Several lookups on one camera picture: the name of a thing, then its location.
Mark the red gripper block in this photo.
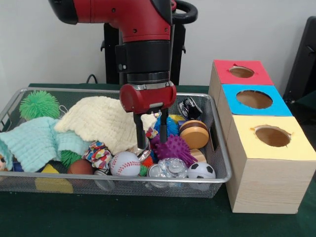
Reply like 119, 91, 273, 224
120, 83, 177, 150

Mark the silver red drink can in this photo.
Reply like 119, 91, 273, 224
147, 163, 163, 179

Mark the cream yellow waffle cloth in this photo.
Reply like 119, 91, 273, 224
54, 96, 158, 155

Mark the wooden box with three holes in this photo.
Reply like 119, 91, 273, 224
208, 59, 316, 214

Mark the shallow clear mesh bin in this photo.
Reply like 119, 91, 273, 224
0, 88, 233, 199

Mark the blue spiky ball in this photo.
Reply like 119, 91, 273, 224
154, 115, 180, 137

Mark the purple spiky ball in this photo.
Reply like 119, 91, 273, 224
150, 134, 197, 167

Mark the black white striped toy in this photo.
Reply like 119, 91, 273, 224
178, 97, 202, 120

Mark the brown wooden yo-yo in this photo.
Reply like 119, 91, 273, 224
179, 120, 210, 150

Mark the small baseball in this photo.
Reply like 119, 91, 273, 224
110, 151, 141, 177

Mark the multicoloured patterned fabric ball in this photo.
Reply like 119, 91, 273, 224
83, 141, 113, 171

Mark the small soccer ball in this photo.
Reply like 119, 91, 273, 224
188, 162, 216, 179

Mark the brown rubber ball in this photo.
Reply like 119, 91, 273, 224
68, 159, 95, 175

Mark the small green spiky ball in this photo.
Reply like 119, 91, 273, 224
60, 151, 82, 169

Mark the dark green table cloth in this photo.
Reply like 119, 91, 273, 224
0, 83, 316, 237

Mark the yellow toy block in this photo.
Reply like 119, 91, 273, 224
35, 164, 75, 193

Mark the green spiky rubber ball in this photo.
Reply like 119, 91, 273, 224
19, 90, 61, 120

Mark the mint green waffle cloth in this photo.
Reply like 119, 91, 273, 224
0, 116, 90, 172

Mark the small doll figure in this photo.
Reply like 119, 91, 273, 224
0, 153, 13, 172

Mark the black upright panel stand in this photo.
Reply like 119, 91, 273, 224
284, 16, 316, 112

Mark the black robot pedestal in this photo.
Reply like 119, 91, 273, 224
101, 0, 199, 85

